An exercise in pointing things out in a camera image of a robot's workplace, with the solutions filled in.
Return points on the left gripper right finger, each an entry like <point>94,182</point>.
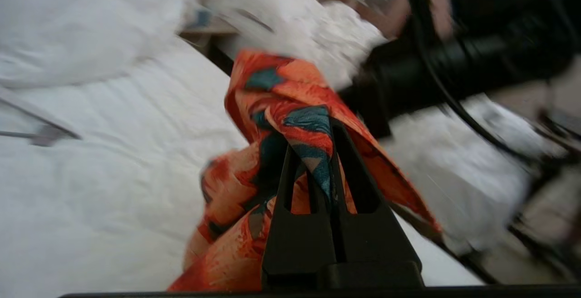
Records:
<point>372,239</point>

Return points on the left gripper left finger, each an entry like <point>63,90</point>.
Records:
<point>297,243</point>

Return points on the orange and teal patterned shirt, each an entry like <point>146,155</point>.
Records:
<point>268,107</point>

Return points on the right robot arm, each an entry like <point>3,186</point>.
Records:
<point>490,57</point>

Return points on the white bed mattress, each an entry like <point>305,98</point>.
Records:
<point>113,175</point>

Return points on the grey clothes hanger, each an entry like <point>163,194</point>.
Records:
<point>45,132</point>

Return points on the wooden bedside table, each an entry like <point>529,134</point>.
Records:
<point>206,28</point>

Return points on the white pillow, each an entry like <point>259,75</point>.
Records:
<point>77,21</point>

